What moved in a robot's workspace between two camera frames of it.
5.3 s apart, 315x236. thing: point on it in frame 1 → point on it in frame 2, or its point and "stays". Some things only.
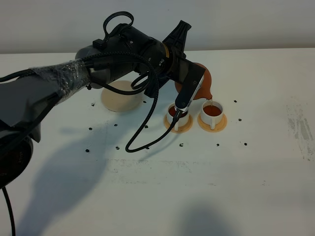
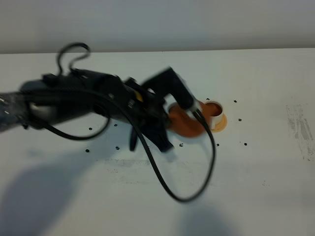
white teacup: (183, 120) → (169, 100)
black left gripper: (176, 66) → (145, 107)
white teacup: (211, 112) stays
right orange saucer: (218, 127) stays
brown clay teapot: (204, 92) → (180, 121)
